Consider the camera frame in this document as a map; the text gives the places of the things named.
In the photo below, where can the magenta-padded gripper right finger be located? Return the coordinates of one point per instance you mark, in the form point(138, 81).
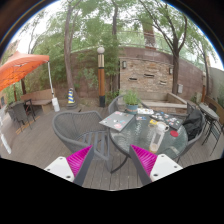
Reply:
point(146, 160)

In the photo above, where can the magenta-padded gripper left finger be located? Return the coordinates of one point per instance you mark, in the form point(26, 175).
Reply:
point(77, 160)

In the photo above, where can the clear white-capped plastic bottle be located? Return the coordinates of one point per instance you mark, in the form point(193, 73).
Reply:
point(155, 141)

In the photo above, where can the white ribbed mug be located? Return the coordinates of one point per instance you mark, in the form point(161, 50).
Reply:
point(166, 127)

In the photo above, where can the blue sticker card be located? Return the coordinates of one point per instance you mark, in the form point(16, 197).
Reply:
point(141, 118)

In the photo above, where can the black laptop with stickers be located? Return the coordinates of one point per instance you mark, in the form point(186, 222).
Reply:
point(166, 119)

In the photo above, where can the white printed booklet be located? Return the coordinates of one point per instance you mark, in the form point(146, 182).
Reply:
point(145, 111)

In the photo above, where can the silver laptop with stickers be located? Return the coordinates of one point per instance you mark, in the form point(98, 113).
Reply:
point(116, 120)

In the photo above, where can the black backpack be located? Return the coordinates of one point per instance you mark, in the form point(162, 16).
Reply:
point(194, 123)

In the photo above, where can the green plant in blue pot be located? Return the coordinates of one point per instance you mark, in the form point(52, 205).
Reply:
point(132, 100)

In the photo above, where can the blue yellow striped cone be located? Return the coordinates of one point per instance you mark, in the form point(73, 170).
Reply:
point(71, 97)

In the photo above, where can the wooden bench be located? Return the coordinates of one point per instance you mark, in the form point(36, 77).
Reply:
point(38, 96)

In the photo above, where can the round dark side table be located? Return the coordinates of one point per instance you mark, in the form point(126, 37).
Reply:
point(208, 111)

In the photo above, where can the orange canopy tent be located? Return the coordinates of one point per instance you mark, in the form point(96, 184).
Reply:
point(18, 68)

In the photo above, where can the grey wall box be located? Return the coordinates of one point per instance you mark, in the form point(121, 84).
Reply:
point(180, 88)

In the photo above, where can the wooden lamp post, globe light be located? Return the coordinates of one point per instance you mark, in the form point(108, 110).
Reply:
point(101, 83)

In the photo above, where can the black wall lamp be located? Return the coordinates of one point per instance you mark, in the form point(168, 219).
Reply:
point(171, 71)
point(124, 64)

